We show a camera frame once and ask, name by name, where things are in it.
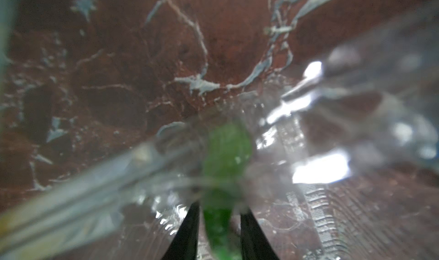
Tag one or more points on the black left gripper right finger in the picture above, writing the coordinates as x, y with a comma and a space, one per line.
254, 244

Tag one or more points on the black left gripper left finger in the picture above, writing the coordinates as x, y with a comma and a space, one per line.
184, 245

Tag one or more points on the small green pepper final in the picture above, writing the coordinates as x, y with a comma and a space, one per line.
229, 152

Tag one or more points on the clear clamshell pepper container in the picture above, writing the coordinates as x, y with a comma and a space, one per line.
349, 112

